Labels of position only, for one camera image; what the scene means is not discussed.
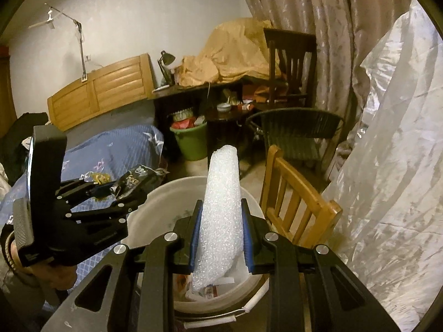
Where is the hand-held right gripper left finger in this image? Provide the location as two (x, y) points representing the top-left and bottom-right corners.
(41, 200), (203, 332)

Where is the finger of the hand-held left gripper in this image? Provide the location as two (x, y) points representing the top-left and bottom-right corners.
(57, 178), (116, 199)
(67, 190), (148, 221)

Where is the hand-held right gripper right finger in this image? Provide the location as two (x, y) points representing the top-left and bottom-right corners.
(241, 199), (400, 332)

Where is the black snack wrapper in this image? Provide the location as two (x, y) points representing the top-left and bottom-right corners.
(111, 164), (168, 201)

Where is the white plastic bucket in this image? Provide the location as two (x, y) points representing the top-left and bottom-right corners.
(121, 176), (271, 331)

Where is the white foam sheet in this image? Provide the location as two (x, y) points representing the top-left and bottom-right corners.
(192, 145), (244, 293)

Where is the person's left forearm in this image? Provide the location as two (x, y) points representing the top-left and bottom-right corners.
(0, 230), (45, 305)

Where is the person's left hand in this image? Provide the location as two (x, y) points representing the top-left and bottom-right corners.
(9, 238), (77, 288)

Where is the dark clothes pile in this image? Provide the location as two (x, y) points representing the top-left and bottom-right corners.
(0, 111), (49, 180)

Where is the blue checked star blanket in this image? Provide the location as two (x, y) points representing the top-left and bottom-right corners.
(0, 124), (165, 315)

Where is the light wooden chair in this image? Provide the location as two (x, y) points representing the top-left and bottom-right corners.
(259, 144), (343, 250)

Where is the grey bed mattress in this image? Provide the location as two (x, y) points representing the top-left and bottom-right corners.
(64, 105), (156, 142)

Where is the brown wooden wardrobe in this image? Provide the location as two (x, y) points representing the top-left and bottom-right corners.
(0, 46), (17, 139)

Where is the green plastic bucket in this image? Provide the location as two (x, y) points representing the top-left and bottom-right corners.
(169, 116), (208, 161)

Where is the wooden bed headboard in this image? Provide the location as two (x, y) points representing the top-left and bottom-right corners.
(47, 53), (154, 132)

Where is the dark wicker chair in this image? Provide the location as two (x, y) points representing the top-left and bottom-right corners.
(246, 108), (345, 173)

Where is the dark round side table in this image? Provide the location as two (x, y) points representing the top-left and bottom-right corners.
(204, 105), (250, 170)

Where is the dark wooden desk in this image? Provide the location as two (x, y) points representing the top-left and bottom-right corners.
(152, 79), (250, 139)

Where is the metal pole stand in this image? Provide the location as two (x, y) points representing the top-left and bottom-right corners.
(45, 3), (87, 82)

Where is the black desk lamp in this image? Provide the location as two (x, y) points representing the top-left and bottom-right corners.
(157, 51), (175, 89)

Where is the white ceiling fan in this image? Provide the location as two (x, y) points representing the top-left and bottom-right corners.
(28, 10), (56, 30)

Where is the white shiny plastic sheet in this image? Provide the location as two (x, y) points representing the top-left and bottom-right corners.
(323, 0), (443, 319)

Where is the orange cloth cover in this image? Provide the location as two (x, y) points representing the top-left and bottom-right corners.
(178, 17), (282, 88)

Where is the dark wooden chair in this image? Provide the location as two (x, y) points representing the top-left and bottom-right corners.
(263, 28), (318, 108)

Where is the beige patterned curtain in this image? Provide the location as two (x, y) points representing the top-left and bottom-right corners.
(239, 0), (416, 180)

